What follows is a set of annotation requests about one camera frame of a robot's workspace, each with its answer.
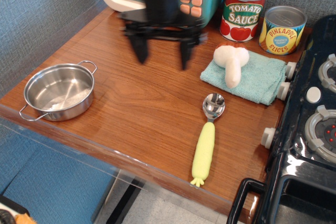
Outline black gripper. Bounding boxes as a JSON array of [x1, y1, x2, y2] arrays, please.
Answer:
[[120, 0, 207, 70]]

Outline small stainless steel pot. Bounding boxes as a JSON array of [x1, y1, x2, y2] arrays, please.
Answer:
[[19, 60, 98, 122]]

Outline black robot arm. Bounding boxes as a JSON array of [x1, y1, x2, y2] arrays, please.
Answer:
[[119, 0, 206, 70]]

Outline plush white mushroom toy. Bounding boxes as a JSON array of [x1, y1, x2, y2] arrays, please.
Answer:
[[213, 41, 250, 89]]

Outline tomato sauce can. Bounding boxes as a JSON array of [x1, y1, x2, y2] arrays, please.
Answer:
[[220, 0, 266, 42]]

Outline teal folded cloth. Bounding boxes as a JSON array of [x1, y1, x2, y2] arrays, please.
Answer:
[[200, 51, 287, 105]]

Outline pineapple slices can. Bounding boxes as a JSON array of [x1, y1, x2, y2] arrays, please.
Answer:
[[259, 6, 307, 56]]

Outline black table leg base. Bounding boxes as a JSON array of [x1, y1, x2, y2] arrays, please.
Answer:
[[106, 177, 145, 224]]

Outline black toy stove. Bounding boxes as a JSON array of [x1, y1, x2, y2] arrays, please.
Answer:
[[227, 15, 335, 223]]

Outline orange fuzzy object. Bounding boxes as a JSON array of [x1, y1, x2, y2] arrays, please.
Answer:
[[1, 209, 37, 224]]

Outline spoon with yellow-green handle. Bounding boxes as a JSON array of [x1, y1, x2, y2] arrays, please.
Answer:
[[190, 93, 226, 187]]

